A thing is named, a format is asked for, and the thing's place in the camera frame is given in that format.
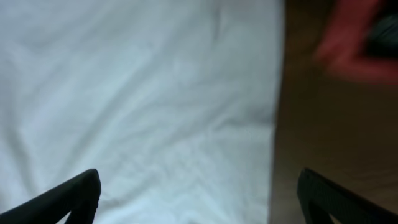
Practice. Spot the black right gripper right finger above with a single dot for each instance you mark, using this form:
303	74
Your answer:
321	199

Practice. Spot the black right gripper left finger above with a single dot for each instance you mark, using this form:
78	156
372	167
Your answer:
77	199

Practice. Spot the white t-shirt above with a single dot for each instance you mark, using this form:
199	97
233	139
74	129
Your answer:
171	101

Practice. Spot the red and black garment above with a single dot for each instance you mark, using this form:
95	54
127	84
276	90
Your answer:
342	47

